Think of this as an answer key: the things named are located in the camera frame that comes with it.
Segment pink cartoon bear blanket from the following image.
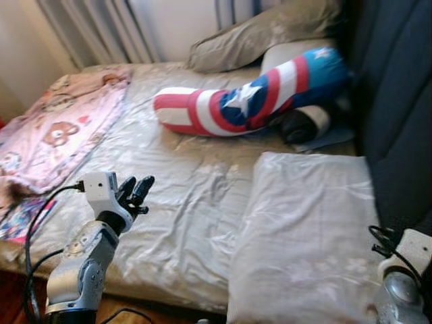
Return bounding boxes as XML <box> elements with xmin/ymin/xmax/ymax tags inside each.
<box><xmin>0</xmin><ymin>65</ymin><xmax>134</xmax><ymax>210</ymax></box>

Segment grey floral bed sheet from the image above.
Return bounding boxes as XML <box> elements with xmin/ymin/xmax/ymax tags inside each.
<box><xmin>0</xmin><ymin>61</ymin><xmax>369</xmax><ymax>315</ymax></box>

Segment red white blue star bolster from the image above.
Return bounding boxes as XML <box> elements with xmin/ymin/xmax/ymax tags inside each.
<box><xmin>153</xmin><ymin>46</ymin><xmax>352</xmax><ymax>138</ymax></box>

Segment colourful picture book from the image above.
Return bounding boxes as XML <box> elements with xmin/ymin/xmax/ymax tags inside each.
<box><xmin>0</xmin><ymin>196</ymin><xmax>58</xmax><ymax>244</ymax></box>

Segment dark grey padded headboard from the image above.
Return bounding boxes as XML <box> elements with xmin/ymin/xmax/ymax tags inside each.
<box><xmin>344</xmin><ymin>0</ymin><xmax>432</xmax><ymax>237</ymax></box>

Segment grey striped curtain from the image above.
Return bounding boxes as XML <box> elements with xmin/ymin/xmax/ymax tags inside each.
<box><xmin>215</xmin><ymin>0</ymin><xmax>298</xmax><ymax>31</ymax></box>
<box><xmin>37</xmin><ymin>0</ymin><xmax>163</xmax><ymax>68</ymax></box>

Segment black plush with white band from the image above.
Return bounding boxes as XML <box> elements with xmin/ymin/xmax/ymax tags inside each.
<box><xmin>280</xmin><ymin>105</ymin><xmax>333</xmax><ymax>144</ymax></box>

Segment blue cloth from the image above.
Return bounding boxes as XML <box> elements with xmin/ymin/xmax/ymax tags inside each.
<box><xmin>290</xmin><ymin>121</ymin><xmax>355</xmax><ymax>153</ymax></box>

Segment plain light grey pillow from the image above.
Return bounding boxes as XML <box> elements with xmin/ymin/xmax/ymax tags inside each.
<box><xmin>260</xmin><ymin>39</ymin><xmax>338</xmax><ymax>75</ymax></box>

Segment olive grey floral pillow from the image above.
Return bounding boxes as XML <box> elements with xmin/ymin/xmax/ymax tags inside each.
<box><xmin>188</xmin><ymin>0</ymin><xmax>345</xmax><ymax>74</ymax></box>

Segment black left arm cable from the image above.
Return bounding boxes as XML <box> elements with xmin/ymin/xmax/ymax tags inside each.
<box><xmin>24</xmin><ymin>179</ymin><xmax>156</xmax><ymax>324</ymax></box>

